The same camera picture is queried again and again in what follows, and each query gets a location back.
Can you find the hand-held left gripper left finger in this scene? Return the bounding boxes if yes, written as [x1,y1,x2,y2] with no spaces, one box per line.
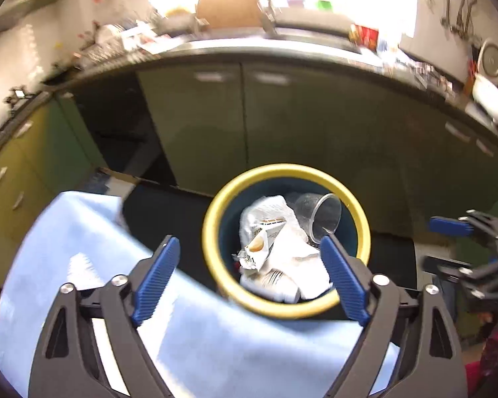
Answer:
[27,235,181,398]

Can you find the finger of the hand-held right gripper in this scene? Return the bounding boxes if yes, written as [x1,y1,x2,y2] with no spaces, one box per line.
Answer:
[429,211,498,241]
[422,256,498,283]

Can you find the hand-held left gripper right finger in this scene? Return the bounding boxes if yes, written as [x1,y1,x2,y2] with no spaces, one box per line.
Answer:
[319,235,469,398]

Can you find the clear plastic cup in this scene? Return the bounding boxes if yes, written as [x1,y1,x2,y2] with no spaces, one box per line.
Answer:
[290,193,343,247]

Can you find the yellow rimmed trash bin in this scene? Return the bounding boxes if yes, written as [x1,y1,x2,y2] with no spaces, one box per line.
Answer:
[201,164,372,320]

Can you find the snack wrapper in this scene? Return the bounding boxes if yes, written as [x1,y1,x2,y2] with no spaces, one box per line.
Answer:
[231,218,285,272]

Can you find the white paper towel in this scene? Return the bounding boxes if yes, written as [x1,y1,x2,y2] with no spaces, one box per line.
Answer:
[238,194,333,303]

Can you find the blue star tablecloth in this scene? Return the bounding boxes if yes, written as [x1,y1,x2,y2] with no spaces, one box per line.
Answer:
[0,191,399,398]

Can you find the white plastic container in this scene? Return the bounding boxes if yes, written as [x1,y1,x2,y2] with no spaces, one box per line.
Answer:
[467,75,498,133]

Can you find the green kitchen cabinets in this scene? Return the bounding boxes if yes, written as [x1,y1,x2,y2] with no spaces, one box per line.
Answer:
[0,45,498,258]

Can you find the round metal lid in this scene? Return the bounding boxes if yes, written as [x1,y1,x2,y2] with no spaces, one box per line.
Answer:
[479,39,498,79]

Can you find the red packet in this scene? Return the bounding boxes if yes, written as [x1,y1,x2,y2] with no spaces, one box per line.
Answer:
[349,23,380,48]

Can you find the hanging metal utensils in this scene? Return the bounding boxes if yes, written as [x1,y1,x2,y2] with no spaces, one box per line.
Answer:
[419,0,482,38]

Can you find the dish rack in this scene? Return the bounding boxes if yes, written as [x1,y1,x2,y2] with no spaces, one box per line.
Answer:
[95,21,167,54]

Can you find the cardboard box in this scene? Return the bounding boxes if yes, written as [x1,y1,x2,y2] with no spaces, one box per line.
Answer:
[196,0,270,30]

